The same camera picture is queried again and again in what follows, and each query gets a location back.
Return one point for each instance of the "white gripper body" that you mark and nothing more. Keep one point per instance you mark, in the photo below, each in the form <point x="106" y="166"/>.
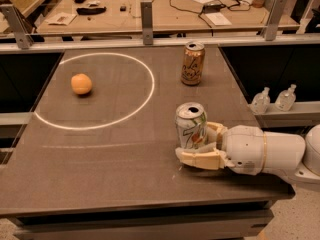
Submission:
<point x="244" y="148"/>

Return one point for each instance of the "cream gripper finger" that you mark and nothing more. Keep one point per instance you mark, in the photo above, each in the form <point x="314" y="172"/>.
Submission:
<point x="215" y="132"/>
<point x="206" y="157"/>

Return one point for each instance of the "silver green 7up can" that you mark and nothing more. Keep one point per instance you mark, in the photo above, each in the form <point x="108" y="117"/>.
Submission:
<point x="191" y="125"/>

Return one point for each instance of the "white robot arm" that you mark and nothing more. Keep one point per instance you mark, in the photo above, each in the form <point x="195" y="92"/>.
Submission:
<point x="292" y="158"/>

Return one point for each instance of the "gold LaCroix can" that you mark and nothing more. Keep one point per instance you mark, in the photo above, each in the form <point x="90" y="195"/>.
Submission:
<point x="193" y="61"/>

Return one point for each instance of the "clear bottle left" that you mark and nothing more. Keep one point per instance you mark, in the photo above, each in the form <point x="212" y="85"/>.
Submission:
<point x="260" y="102"/>

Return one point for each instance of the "clear bottle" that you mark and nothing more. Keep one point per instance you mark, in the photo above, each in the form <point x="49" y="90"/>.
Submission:
<point x="260" y="102"/>
<point x="286" y="99"/>

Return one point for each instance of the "clear bottle right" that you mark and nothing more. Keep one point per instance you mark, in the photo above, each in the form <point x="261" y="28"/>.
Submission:
<point x="286" y="99"/>

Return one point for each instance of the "white paper sheet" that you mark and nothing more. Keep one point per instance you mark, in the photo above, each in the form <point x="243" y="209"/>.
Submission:
<point x="218" y="19"/>

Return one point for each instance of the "black power adapter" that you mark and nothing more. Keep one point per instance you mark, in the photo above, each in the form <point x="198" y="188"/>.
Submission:
<point x="212" y="7"/>

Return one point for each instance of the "orange fruit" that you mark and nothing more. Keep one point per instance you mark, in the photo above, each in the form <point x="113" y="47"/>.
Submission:
<point x="81" y="84"/>

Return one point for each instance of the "small black box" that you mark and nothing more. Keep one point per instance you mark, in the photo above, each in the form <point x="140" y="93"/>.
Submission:
<point x="123" y="8"/>

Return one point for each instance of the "black tool on desk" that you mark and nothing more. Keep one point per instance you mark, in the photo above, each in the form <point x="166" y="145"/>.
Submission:
<point x="91" y="10"/>

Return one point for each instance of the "wooden background desk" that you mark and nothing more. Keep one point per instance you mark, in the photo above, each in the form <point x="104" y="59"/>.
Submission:
<point x="169" y="17"/>

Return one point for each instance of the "white paper card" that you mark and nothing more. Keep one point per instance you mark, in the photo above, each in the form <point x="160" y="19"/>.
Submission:
<point x="61" y="19"/>

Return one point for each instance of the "right metal bracket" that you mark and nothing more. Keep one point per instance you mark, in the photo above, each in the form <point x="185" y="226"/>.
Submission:
<point x="270" y="29"/>

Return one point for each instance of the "metal bracket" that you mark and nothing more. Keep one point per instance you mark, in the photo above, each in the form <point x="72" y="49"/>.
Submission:
<point x="270" y="29"/>
<point x="147" y="22"/>
<point x="22" y="37"/>

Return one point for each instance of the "middle metal bracket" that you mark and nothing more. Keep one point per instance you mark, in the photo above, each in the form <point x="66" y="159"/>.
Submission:
<point x="147" y="22"/>

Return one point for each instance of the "left metal bracket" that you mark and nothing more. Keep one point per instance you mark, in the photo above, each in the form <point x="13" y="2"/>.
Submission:
<point x="22" y="37"/>

